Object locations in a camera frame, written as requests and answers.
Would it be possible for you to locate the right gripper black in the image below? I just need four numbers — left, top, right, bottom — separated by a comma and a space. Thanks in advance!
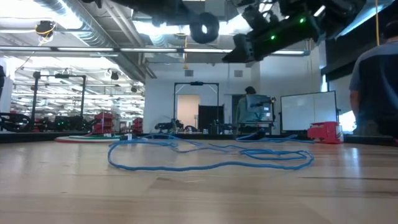
222, 18, 299, 63

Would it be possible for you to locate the large black cable spool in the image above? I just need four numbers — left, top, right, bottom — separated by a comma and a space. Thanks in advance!
189, 12, 220, 44

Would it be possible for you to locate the long blue ethernet cable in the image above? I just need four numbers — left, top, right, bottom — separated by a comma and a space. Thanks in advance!
107, 133, 315, 172

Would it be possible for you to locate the computer monitor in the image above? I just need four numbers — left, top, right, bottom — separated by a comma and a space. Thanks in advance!
245, 94, 274, 123

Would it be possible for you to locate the person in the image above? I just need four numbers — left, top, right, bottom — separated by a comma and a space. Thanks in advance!
348, 20, 398, 139
234, 86, 259, 125

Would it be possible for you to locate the black cabinet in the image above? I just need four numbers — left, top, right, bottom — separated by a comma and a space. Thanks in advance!
198, 105, 224, 134

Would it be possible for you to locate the whiteboard on stand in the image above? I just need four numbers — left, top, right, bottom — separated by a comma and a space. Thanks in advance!
279, 90, 340, 133

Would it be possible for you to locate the black overhead beam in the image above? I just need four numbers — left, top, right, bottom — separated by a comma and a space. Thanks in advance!
320, 6, 386, 82

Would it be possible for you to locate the red tape dispenser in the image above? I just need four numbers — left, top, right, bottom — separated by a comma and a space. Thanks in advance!
307, 121, 344, 145

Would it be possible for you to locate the red tool cart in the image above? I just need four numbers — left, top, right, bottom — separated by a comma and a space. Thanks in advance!
132, 117, 144, 134
93, 111, 116, 134

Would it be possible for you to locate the long ceiling light strip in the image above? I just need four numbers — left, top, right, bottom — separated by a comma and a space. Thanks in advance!
0, 46, 308, 56

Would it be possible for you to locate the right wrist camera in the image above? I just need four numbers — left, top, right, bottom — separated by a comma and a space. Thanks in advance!
241, 4, 280, 34

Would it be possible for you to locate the short blue cable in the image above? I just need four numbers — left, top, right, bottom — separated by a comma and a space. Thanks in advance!
235, 133, 315, 145

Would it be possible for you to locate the yellow hanging cord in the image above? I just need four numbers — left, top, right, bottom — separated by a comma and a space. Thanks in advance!
374, 0, 380, 46

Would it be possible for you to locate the silver ceiling duct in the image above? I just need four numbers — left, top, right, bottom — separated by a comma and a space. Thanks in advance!
32, 0, 158, 83

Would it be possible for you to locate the ceiling cord reel yellow cord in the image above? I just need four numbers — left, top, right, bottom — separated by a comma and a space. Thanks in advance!
34, 20, 57, 44

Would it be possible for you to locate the black table edge rail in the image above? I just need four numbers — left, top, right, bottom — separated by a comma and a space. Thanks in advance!
0, 131, 398, 147

